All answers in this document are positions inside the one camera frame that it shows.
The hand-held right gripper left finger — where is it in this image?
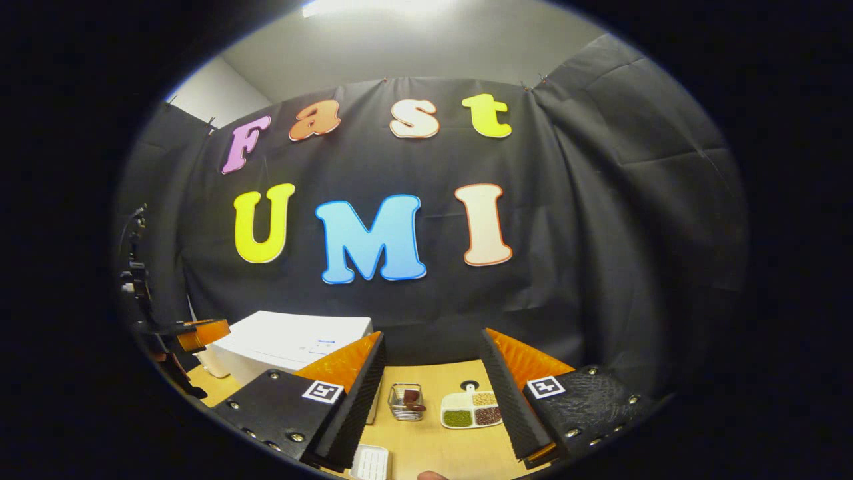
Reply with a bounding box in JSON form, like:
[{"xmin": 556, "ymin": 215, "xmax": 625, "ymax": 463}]
[{"xmin": 212, "ymin": 331, "xmax": 387, "ymax": 471}]

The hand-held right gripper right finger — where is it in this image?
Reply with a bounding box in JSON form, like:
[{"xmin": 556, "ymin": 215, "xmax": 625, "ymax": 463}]
[{"xmin": 480, "ymin": 327, "xmax": 657, "ymax": 467}]

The white microwave oven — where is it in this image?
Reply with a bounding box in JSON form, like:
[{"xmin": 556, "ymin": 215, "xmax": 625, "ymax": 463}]
[{"xmin": 200, "ymin": 310, "xmax": 384, "ymax": 424}]

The white divided bean dish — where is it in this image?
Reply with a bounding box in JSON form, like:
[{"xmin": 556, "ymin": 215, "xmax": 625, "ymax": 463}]
[{"xmin": 440, "ymin": 381, "xmax": 504, "ymax": 429}]

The white rectangular tray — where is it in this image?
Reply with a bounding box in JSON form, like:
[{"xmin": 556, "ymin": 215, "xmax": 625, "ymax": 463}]
[{"xmin": 349, "ymin": 445, "xmax": 391, "ymax": 480}]

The ceiling light panel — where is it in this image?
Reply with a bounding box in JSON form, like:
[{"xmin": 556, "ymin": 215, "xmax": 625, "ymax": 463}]
[{"xmin": 303, "ymin": 0, "xmax": 460, "ymax": 19}]

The metal wire basket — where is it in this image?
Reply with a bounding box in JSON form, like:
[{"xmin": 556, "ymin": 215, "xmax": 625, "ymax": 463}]
[{"xmin": 388, "ymin": 382, "xmax": 427, "ymax": 422}]

